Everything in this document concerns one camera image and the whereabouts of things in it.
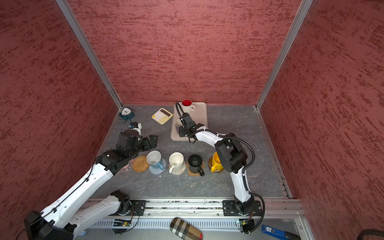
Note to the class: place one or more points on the pink flower coaster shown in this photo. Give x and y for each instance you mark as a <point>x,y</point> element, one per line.
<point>126,168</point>

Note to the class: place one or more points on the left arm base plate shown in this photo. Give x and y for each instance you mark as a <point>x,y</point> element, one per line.
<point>135,207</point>

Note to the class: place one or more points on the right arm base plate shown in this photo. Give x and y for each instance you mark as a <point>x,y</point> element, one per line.
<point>230,209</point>

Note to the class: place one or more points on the aluminium front rail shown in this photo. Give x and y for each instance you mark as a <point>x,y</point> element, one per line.
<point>213,208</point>

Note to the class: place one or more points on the teal kitchen timer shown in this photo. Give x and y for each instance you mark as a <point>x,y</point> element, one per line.
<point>126,114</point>

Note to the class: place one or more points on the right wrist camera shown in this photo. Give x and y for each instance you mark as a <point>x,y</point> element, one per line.
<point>187,121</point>

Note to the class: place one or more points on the grey knitted coaster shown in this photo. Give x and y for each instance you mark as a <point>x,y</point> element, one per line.
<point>157,171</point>

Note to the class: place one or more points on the yellow mug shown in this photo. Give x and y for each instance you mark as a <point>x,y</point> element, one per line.
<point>216,163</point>

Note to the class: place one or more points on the dark brown glossy coaster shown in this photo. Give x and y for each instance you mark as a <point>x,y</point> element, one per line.
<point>210,166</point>

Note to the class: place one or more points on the yellow calculator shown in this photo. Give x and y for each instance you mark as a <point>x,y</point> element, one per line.
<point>162,116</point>

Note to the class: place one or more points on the multicolour woven coaster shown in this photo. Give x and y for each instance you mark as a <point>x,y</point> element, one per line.
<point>179,171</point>

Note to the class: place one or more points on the plaid glasses case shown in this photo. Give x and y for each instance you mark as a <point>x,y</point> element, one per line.
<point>184,230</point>

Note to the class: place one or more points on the lilac mug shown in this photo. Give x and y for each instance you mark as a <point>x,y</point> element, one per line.
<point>178,123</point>

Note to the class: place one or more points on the white mug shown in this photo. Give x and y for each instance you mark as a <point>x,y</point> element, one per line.
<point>176,159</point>

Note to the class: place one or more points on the red inside mug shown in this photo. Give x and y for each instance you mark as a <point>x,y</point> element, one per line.
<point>187,106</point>

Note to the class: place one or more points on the woven rattan coaster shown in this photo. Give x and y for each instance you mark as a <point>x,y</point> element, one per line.
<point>140,164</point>

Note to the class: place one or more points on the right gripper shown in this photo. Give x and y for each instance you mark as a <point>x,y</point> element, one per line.
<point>182,134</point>

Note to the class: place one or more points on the blue mug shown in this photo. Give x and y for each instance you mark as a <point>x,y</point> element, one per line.
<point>155,160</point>

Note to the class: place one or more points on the blue tool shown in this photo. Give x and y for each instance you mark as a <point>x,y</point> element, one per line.
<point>279,234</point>

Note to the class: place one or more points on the black mug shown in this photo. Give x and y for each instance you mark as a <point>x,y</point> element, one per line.
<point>196,165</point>

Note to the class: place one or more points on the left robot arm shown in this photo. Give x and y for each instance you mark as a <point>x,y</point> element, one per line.
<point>62,220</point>

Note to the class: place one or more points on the paw shaped cork coaster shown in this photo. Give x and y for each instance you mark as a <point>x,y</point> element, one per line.
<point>190,173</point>

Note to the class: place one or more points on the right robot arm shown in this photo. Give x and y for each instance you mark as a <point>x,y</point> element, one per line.
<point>235,155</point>

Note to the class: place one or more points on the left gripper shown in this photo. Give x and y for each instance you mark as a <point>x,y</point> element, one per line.
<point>153,142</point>

